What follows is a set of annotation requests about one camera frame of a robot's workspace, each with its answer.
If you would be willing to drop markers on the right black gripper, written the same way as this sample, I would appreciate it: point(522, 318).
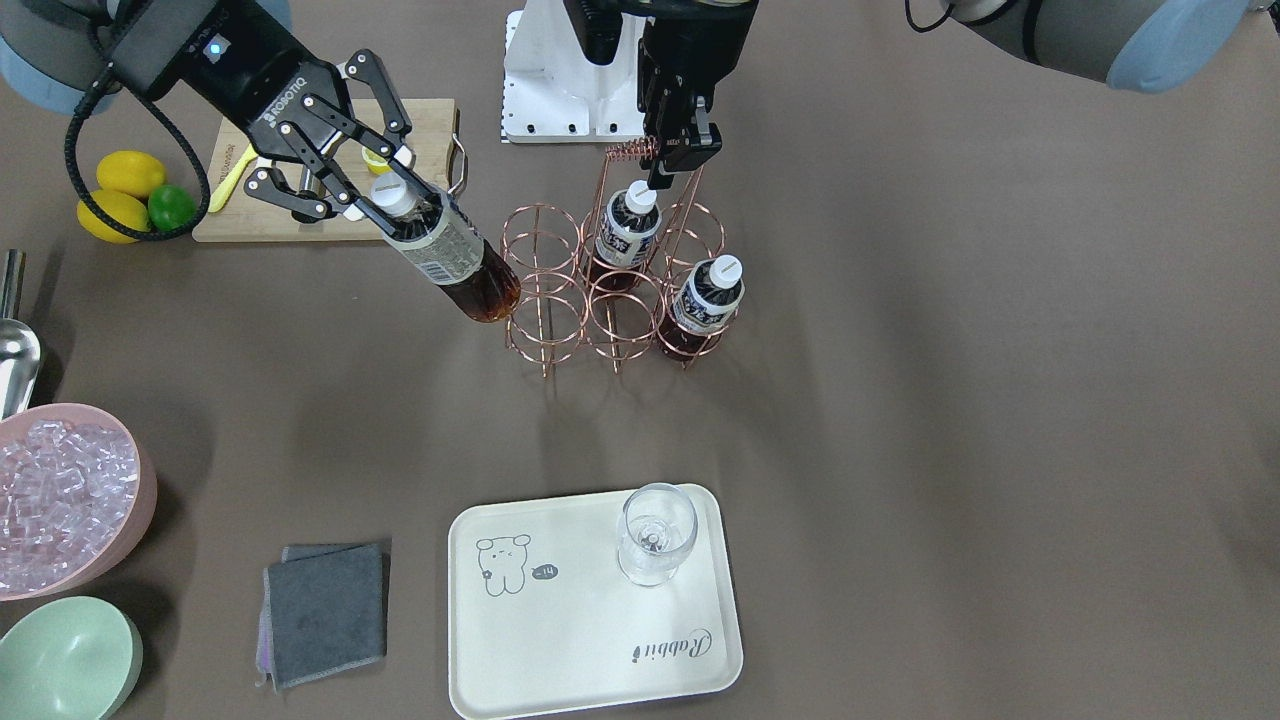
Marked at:
point(262, 82)

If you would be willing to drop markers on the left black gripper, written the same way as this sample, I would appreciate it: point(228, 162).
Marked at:
point(676, 58)

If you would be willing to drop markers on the copper wire bottle basket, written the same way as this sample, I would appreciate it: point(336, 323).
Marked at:
point(571, 305)

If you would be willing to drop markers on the tea bottle picked up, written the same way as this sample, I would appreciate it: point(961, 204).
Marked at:
point(443, 244)

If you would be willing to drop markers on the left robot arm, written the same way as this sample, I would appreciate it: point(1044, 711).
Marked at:
point(1147, 47)

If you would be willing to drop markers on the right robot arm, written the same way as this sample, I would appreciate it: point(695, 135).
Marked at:
point(55, 53)

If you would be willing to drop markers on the tea bottle middle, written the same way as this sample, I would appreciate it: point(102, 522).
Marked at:
point(629, 224)

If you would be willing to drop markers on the tea bottle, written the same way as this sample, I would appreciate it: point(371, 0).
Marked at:
point(629, 224)
point(699, 311)

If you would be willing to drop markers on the half lemon slice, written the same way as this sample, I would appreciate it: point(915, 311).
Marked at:
point(375, 163)

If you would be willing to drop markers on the yellow plastic knife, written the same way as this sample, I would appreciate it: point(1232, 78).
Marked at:
point(227, 185)

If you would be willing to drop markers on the bamboo cutting board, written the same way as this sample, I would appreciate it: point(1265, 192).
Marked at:
point(247, 220)

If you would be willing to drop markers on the green lime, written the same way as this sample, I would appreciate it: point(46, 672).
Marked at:
point(169, 207)

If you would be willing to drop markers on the yellow lemon far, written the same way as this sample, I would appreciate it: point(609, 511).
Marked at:
point(135, 173)

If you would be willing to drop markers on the yellow lemon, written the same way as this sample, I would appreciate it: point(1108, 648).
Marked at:
point(124, 209)
point(135, 173)

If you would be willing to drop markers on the yellow lemon near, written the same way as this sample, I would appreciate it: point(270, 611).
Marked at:
point(124, 209)

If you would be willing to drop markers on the clear wine glass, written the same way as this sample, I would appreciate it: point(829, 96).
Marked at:
point(657, 529)

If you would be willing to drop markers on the steel ice scoop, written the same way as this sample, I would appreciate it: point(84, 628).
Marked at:
point(22, 355)

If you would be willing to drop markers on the pink bowl of ice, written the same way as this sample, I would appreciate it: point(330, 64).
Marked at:
point(79, 492)

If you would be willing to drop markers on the white rabbit serving tray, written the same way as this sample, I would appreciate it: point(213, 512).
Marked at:
point(541, 618)

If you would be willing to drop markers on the grey folded cloth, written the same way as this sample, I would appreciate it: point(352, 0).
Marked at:
point(323, 612)

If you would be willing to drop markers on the green bowl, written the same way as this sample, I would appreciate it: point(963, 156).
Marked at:
point(76, 658)

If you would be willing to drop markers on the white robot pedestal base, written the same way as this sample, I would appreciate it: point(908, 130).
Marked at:
point(553, 94)

